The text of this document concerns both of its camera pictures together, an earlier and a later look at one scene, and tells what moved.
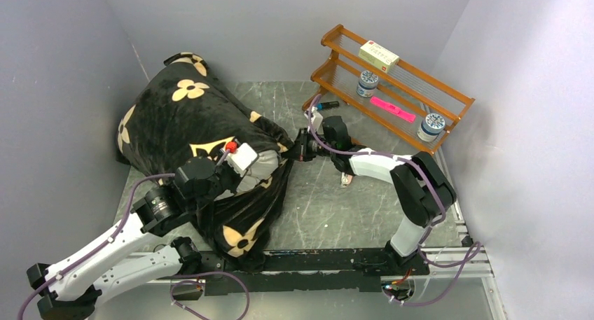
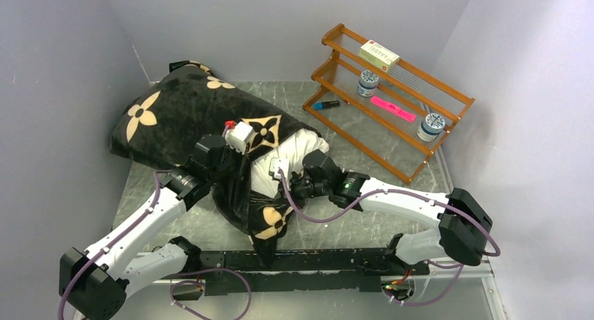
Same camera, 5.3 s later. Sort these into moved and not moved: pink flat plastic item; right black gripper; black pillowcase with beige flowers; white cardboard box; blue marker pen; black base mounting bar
Moved: right black gripper; black pillowcase with beige flowers
Not moved: pink flat plastic item; black base mounting bar; blue marker pen; white cardboard box
